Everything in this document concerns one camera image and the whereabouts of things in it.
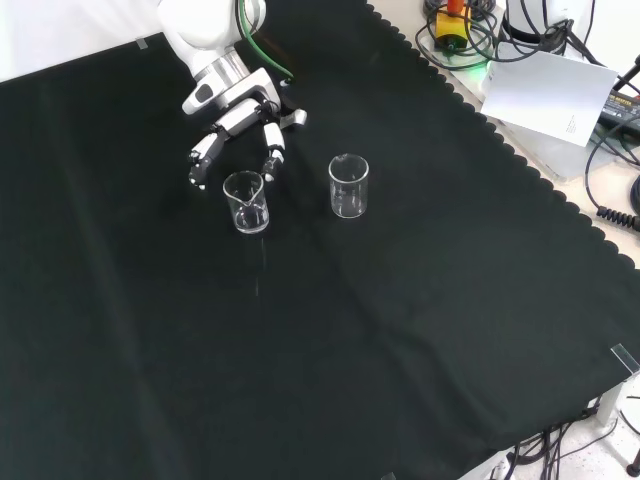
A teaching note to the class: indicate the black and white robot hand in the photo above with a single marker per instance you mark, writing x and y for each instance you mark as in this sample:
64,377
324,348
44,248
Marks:
235,100

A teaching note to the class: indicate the clear glass beaker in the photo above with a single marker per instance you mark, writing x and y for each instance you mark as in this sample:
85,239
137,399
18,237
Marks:
246,215
349,200

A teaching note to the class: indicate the clear tape piece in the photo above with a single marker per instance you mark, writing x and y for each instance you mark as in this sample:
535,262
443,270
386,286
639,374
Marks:
625,358
142,44

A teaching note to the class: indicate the black bench cloth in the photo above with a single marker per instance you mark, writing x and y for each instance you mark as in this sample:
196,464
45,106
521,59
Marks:
250,325

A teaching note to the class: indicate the yellow stop button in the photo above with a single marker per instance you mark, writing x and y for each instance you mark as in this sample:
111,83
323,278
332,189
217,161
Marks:
452,30

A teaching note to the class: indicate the pale board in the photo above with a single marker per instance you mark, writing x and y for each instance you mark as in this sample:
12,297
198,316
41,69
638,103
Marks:
545,95

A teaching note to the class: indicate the black power adapter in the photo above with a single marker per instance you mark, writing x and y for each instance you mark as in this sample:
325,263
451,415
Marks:
622,107

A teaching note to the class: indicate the white bench leg bracket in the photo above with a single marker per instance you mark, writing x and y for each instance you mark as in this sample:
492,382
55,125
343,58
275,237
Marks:
622,405

